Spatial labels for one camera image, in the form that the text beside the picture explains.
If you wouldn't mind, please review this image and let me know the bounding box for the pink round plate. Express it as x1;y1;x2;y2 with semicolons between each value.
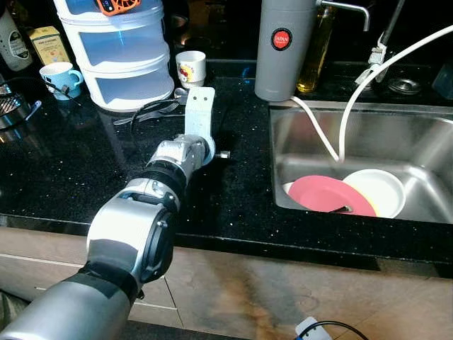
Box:
287;174;379;218

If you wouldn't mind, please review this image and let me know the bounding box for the stainless steel sink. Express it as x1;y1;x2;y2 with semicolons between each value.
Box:
268;99;453;226

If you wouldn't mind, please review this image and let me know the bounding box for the white bowl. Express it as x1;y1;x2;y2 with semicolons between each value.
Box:
343;169;407;220

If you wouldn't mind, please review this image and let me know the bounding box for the round metal sink cap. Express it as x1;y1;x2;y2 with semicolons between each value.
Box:
387;76;425;97

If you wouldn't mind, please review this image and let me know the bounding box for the white plate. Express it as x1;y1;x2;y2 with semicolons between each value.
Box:
282;181;298;208

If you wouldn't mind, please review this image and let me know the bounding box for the yellow oil bottle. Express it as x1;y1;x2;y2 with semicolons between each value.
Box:
295;4;338;96

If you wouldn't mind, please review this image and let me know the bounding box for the grey cylindrical water filter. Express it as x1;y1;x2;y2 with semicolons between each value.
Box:
253;0;372;104

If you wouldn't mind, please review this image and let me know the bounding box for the brown wooden cabinet door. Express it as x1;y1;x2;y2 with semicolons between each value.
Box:
161;243;453;340

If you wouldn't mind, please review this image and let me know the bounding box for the white blue floor device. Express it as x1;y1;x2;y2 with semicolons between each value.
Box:
293;316;335;340

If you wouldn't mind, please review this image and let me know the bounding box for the white cartoon print mug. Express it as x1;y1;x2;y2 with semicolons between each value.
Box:
174;50;208;90

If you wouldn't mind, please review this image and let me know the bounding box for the silver metal fork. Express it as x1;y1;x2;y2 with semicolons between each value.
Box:
112;105;181;127

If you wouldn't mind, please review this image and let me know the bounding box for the white tiered storage tower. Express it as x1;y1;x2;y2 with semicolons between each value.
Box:
53;0;176;113

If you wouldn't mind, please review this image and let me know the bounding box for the orange plastic grid gadget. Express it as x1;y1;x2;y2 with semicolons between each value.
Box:
94;0;143;17

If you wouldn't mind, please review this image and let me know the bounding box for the light blue mug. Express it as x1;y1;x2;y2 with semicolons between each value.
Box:
38;62;85;102

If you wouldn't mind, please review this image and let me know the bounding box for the yellow cardboard box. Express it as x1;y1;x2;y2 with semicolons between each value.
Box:
28;25;72;67

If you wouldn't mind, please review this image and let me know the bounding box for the white labelled bottle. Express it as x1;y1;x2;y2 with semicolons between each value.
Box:
0;6;34;72

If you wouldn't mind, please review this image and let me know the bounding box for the white faucet hose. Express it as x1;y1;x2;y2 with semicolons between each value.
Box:
337;25;453;165

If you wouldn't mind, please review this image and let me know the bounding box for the thin white filter hose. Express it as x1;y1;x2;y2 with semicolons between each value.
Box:
289;94;342;164

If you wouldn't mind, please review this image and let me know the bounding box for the black floor cable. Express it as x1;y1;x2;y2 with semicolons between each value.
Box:
311;319;370;340

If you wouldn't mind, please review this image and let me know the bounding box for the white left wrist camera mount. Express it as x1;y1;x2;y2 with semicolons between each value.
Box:
183;86;217;146

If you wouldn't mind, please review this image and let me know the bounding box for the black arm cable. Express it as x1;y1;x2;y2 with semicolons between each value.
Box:
129;98;187;142

